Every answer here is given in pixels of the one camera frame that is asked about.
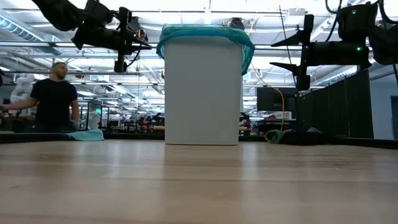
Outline folded teal bag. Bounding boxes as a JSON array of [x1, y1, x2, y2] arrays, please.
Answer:
[[63, 128, 105, 142]]

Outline teal plastic trash bag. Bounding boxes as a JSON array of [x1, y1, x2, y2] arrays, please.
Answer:
[[155, 23, 256, 76]]

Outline white robot figure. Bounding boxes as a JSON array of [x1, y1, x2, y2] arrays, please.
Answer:
[[8, 73, 35, 105]]

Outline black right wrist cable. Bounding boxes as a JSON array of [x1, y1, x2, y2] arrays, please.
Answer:
[[324, 0, 343, 43]]

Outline thin black hanging cable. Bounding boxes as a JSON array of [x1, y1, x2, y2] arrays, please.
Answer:
[[278, 5, 300, 94]]

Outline background robot station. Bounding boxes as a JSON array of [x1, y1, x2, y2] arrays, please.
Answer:
[[123, 112, 165, 135]]

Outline black glove gray cuff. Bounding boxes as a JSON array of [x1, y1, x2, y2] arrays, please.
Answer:
[[281, 126, 331, 146]]

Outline person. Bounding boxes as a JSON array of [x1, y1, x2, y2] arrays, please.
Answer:
[[0, 61, 81, 134]]

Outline black partition curtain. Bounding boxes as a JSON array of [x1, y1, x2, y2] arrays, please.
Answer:
[[296, 68, 374, 139]]

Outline black hanging cable reel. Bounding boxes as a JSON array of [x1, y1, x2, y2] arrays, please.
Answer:
[[129, 16, 149, 32], [228, 17, 246, 31]]

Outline thin yellow hanging cable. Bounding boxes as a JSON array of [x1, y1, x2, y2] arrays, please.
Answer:
[[269, 85, 285, 131]]

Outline black monitor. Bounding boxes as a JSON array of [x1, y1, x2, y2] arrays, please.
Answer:
[[256, 86, 299, 113]]

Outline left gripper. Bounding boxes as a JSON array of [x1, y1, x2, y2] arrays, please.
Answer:
[[70, 0, 152, 74]]

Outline white plastic trash bin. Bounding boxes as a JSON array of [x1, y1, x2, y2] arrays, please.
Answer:
[[164, 35, 244, 146]]

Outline wooden workbench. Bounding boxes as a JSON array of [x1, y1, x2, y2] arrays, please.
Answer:
[[0, 112, 38, 134]]

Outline black frame rack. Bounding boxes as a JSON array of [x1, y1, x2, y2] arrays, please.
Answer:
[[77, 100, 110, 130]]

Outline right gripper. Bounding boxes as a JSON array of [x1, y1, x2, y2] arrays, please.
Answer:
[[269, 13, 373, 91]]

